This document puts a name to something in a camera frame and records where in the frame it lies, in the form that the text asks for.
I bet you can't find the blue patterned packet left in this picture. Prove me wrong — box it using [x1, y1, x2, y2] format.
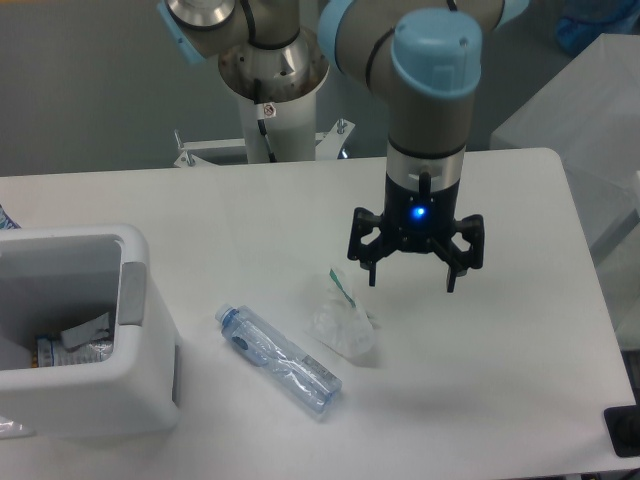
[0, 206, 20, 230]

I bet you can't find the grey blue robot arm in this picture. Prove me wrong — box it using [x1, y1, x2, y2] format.
[157, 1, 527, 284]

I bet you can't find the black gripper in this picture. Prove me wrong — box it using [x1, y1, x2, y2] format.
[347, 176, 484, 293]

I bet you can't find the crushed bottle in bin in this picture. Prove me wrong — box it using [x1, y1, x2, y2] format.
[31, 336, 114, 368]

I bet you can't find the white pedestal base frame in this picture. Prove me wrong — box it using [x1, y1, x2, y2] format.
[173, 118, 356, 168]

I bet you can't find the clear plastic bag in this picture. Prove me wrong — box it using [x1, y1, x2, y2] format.
[305, 265, 376, 360]

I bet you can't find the black device at edge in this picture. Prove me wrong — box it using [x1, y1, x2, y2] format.
[604, 405, 639, 458]

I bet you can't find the clear plastic wrap left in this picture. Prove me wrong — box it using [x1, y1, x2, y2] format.
[0, 417, 36, 440]

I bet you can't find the translucent white box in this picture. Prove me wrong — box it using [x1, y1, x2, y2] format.
[490, 34, 639, 351]

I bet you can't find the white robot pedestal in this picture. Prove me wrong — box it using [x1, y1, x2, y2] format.
[218, 27, 329, 164]

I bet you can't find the white trash can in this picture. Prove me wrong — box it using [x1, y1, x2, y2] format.
[1, 224, 181, 437]

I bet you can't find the grey wrapper in bin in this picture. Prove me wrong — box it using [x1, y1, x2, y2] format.
[60, 312, 111, 350]

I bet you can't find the blue plastic bag background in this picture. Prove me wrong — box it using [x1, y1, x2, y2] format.
[555, 1, 639, 57]

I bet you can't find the clear blue plastic bottle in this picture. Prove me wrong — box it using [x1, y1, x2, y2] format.
[215, 304, 342, 416]

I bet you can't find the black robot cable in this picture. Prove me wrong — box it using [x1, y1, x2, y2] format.
[252, 78, 278, 164]

